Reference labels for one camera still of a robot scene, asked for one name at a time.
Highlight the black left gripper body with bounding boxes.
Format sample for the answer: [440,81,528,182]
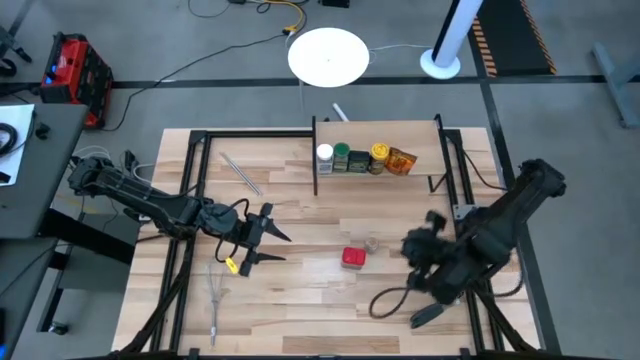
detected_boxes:
[232,213,269,261]

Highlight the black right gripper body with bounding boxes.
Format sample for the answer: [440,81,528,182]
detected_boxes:
[412,229,454,294]

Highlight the smoked paprika tin red lid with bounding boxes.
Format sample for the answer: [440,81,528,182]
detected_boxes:
[341,246,367,271]

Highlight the orange taco seasoning packet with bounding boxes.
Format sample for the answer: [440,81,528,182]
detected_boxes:
[384,146,419,177]

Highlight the dark jar yellow lid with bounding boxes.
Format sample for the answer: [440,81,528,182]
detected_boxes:
[368,142,391,176]

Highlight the bagel sesame seasoning jar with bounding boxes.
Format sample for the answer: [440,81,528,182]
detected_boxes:
[316,143,335,175]

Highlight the green black pepper tin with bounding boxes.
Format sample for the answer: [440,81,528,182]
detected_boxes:
[348,149,371,174]

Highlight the oregano jar green lid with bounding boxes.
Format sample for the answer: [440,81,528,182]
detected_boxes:
[333,142,351,174]

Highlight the thin silver metal rod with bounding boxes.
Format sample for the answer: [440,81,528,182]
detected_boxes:
[218,151,265,197]

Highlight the white round table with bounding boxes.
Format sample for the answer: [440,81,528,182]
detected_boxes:
[287,27,371,89]

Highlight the black mat orange striped edge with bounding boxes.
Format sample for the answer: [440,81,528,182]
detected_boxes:
[469,0,558,78]

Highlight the grey desk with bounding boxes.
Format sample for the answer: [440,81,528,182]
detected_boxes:
[0,102,90,241]
[0,237,56,360]

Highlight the grey metal stand leg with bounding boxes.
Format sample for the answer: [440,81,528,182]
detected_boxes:
[592,42,640,129]

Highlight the red and black toolbox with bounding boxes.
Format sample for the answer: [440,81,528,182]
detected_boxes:
[39,31,114,129]

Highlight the white paper sheet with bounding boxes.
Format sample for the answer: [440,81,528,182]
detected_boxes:
[0,103,35,187]

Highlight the black chair base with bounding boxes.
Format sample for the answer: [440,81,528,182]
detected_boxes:
[0,24,34,79]

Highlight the black shelf frame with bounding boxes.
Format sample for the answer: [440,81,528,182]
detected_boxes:
[310,113,451,197]

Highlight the metal wire whisk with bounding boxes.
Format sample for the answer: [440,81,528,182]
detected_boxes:
[206,257,227,347]

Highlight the black aluminium table frame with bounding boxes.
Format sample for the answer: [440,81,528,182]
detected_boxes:
[112,127,564,360]

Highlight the black floor cable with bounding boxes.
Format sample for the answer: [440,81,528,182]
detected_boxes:
[102,32,289,134]

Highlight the yellow floor cable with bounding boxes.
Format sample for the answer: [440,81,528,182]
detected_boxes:
[259,0,307,36]

